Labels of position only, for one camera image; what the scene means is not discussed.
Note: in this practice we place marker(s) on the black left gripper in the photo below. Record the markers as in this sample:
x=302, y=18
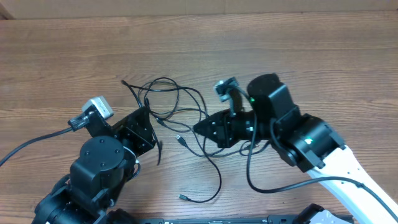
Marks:
x=141, y=135

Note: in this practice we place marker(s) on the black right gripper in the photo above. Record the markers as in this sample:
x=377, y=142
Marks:
x=219, y=132

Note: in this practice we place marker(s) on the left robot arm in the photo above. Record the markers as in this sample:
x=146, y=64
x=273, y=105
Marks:
x=106, y=162

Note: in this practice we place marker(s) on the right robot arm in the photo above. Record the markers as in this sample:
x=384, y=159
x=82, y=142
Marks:
x=266, y=111

